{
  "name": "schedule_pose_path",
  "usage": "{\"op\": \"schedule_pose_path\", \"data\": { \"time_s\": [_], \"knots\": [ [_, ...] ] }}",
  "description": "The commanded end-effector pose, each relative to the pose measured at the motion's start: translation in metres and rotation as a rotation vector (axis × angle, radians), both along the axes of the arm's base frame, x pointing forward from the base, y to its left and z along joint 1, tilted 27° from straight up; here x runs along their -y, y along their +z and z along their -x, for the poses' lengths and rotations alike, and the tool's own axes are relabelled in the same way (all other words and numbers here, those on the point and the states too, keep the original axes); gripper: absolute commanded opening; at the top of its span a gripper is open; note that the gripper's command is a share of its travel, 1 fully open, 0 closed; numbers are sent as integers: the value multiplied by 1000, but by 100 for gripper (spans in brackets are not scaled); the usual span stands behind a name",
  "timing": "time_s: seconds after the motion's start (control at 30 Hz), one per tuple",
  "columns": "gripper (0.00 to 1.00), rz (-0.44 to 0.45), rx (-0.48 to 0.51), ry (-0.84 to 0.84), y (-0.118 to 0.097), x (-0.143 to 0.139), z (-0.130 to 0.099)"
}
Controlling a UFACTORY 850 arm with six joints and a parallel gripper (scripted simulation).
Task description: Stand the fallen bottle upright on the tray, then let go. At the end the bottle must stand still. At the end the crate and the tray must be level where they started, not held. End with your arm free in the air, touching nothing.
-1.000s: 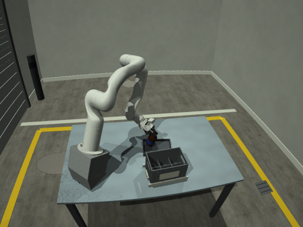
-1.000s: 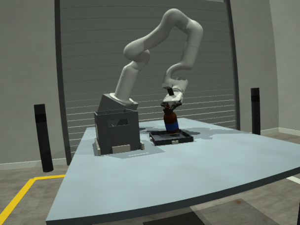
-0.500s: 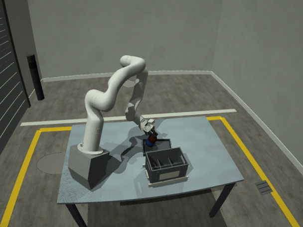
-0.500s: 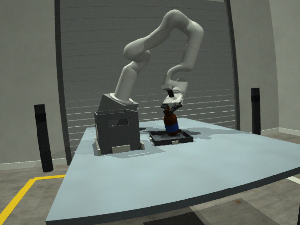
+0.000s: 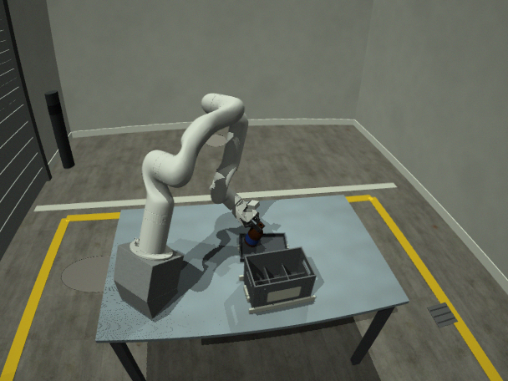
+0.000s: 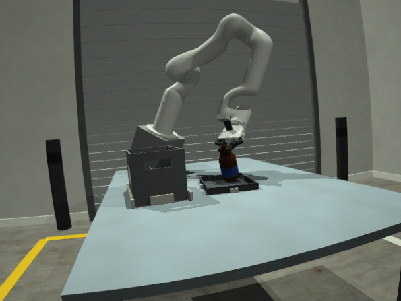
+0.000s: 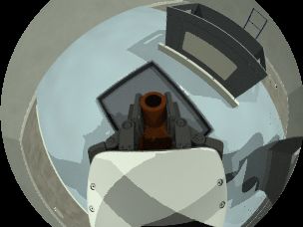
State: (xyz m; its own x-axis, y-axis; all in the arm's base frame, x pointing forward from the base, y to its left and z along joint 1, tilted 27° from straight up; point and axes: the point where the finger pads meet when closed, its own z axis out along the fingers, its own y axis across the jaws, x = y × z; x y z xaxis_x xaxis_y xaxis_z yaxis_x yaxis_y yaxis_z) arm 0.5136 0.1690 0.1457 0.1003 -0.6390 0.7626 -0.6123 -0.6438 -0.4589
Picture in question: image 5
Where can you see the brown bottle with blue label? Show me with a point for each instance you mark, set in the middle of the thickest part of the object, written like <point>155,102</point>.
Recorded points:
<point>253,237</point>

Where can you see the dark grey crate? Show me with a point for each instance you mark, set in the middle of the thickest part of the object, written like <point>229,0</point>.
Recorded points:
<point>280,266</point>

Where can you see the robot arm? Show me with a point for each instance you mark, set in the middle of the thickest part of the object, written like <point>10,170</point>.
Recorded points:
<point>161,169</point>

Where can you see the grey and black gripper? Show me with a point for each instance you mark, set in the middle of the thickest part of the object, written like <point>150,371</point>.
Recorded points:
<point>246,217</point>

